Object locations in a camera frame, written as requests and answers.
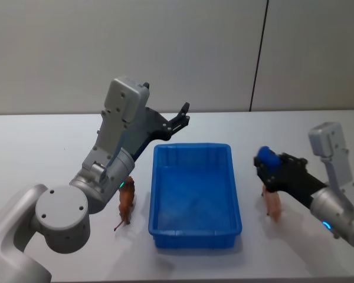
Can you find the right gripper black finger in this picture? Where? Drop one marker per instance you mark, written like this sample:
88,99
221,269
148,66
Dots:
268,182
293,160

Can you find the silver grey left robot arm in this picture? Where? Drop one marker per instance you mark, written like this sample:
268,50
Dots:
59,212

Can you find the pink toy pig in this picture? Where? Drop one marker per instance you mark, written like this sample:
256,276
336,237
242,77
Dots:
273,206

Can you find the brown toy lion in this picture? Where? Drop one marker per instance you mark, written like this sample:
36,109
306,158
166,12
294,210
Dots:
127,197

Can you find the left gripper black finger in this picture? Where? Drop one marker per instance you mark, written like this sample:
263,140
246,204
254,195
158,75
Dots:
184,111
181,124

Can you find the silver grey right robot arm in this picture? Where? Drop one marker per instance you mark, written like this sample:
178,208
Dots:
336,203

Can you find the small blue toy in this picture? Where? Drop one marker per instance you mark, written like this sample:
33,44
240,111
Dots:
268,160

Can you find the blue plastic bin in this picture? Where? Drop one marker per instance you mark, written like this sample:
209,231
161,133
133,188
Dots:
194,194

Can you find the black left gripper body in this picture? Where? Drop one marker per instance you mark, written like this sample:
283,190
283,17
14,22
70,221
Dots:
149,126

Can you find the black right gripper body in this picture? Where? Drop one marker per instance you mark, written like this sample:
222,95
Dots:
298,179

